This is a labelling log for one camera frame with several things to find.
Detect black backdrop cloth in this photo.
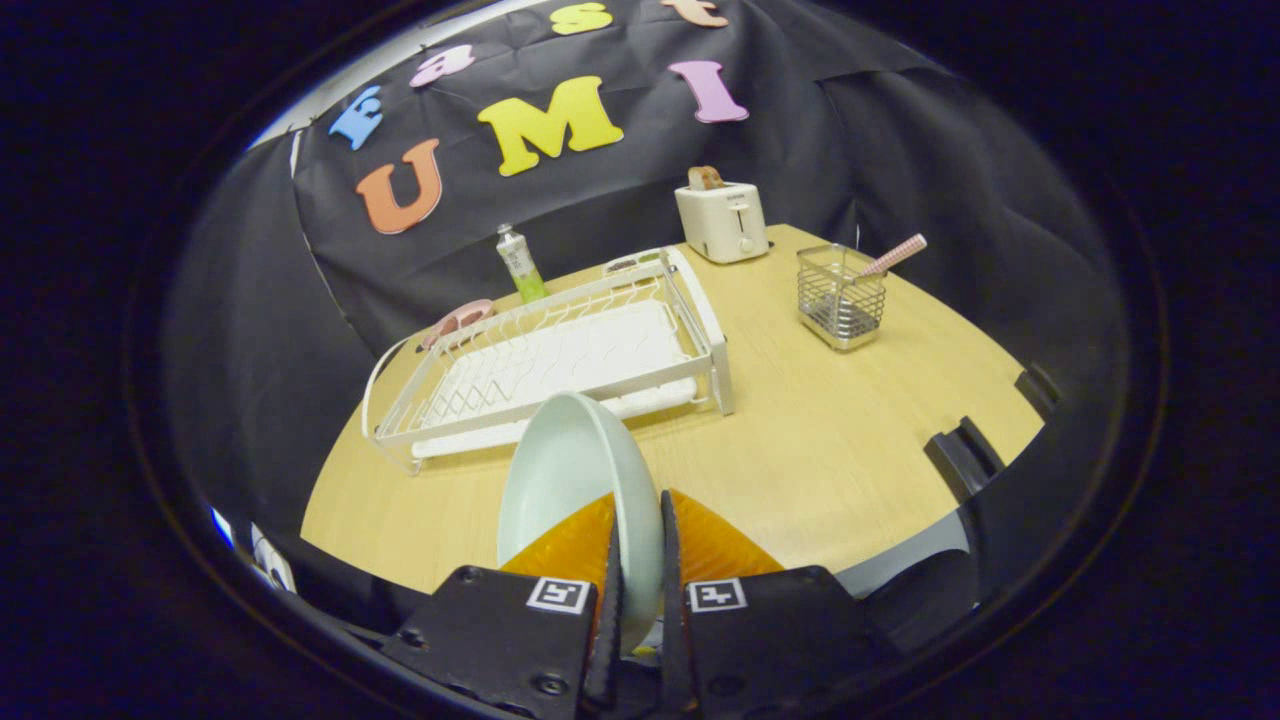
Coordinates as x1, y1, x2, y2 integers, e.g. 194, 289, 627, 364
165, 0, 1131, 561

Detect metal wire basket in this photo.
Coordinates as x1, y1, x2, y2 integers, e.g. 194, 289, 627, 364
797, 244, 888, 352

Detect pale green plate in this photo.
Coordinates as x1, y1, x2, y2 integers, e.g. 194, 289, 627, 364
497, 392, 666, 656

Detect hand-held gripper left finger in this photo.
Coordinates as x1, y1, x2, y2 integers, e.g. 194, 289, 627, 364
380, 492, 627, 720

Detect pink plate with food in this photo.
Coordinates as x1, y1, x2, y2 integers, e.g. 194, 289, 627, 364
420, 298, 496, 351

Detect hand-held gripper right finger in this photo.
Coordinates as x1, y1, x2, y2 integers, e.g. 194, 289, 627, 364
658, 489, 901, 720

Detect white toaster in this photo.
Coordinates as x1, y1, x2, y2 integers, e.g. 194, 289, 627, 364
675, 180, 771, 265

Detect clear bottle with green liquid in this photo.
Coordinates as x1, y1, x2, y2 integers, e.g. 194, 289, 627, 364
497, 224, 549, 304

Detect pink checked handle spoon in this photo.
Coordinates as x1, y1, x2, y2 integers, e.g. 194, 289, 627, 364
858, 234, 928, 281

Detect white dish rack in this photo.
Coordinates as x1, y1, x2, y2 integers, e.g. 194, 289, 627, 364
362, 247, 736, 476

